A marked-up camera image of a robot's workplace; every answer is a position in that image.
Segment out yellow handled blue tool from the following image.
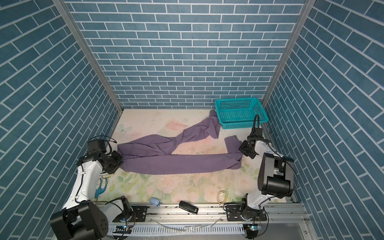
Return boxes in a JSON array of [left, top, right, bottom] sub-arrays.
[[95, 178, 108, 200]]

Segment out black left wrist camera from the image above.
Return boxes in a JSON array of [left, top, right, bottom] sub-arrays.
[[87, 139, 107, 155]]

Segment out black remote control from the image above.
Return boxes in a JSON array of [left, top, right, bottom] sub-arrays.
[[179, 201, 199, 215]]

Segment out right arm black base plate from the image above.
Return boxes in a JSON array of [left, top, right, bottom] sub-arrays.
[[223, 204, 268, 222]]

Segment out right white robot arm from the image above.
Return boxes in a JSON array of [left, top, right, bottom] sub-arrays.
[[239, 140, 295, 221]]

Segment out teal perforated plastic basket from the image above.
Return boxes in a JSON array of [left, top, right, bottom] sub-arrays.
[[215, 98, 269, 130]]

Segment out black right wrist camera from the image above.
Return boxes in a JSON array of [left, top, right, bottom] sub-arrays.
[[250, 128, 263, 139]]

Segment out white slotted cable duct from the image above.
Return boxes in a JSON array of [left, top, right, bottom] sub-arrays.
[[108, 224, 245, 238]]

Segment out small light blue object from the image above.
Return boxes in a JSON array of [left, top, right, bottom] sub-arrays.
[[149, 197, 161, 208]]

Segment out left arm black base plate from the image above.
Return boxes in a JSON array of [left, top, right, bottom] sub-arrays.
[[127, 206, 148, 225]]

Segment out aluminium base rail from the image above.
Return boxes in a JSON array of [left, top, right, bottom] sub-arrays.
[[98, 202, 310, 226]]

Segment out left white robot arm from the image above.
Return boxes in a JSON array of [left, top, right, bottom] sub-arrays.
[[50, 151, 133, 240]]

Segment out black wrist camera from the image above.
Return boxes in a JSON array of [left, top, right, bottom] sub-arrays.
[[87, 139, 107, 155], [250, 128, 263, 139]]

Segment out purple trousers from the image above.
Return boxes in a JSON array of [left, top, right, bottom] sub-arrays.
[[118, 110, 243, 175]]

